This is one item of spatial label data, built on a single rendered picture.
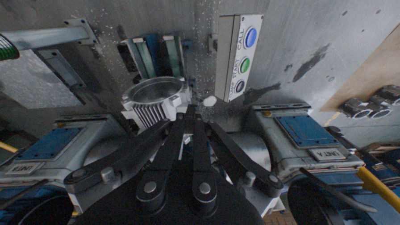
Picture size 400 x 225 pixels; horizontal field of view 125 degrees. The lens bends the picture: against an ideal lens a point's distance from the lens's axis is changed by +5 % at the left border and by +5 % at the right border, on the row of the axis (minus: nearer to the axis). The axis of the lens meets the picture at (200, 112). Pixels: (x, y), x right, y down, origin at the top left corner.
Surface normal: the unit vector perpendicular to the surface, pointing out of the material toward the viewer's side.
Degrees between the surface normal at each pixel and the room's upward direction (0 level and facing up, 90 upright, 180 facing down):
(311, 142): 90
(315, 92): 0
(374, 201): 90
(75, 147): 90
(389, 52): 0
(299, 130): 90
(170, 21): 0
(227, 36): 53
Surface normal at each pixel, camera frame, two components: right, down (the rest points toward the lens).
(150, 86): 0.65, 0.47
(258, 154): -0.04, -0.40
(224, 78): -0.79, 0.44
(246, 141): -0.05, -0.77
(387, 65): 0.03, 0.66
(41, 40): 1.00, -0.06
